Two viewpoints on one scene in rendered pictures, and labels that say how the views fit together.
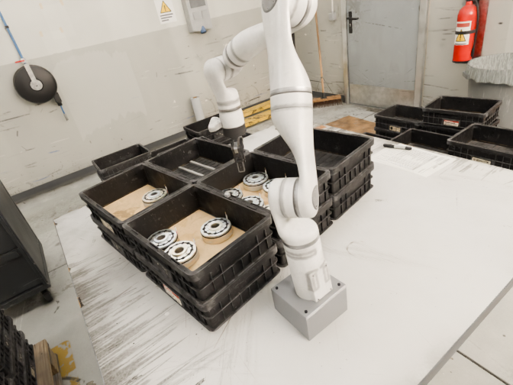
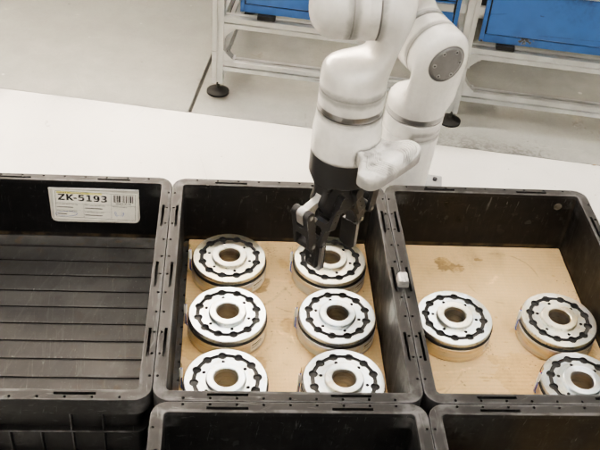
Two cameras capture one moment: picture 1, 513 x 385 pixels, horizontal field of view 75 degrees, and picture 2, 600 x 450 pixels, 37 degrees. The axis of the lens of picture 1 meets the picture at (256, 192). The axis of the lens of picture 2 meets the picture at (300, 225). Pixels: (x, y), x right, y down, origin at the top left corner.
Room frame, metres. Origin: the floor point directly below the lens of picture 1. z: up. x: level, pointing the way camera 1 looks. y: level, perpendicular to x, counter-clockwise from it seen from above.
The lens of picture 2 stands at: (1.74, 0.44, 1.70)
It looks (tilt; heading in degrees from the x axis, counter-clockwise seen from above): 39 degrees down; 213
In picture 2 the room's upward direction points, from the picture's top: 6 degrees clockwise
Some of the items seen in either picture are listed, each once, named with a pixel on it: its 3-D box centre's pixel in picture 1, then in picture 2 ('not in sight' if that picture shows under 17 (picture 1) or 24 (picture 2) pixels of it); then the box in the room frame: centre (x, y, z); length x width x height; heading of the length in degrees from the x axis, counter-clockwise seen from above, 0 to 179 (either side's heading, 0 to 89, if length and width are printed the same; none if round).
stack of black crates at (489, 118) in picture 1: (456, 135); not in sight; (2.14, -1.49, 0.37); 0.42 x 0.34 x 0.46; 30
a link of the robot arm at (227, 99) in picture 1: (221, 84); (367, 42); (1.03, 0.04, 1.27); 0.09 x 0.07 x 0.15; 130
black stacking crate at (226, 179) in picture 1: (262, 192); (280, 312); (1.05, -0.02, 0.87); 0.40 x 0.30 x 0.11; 39
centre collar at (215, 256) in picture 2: not in sight; (229, 255); (1.01, -0.15, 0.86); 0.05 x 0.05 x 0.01
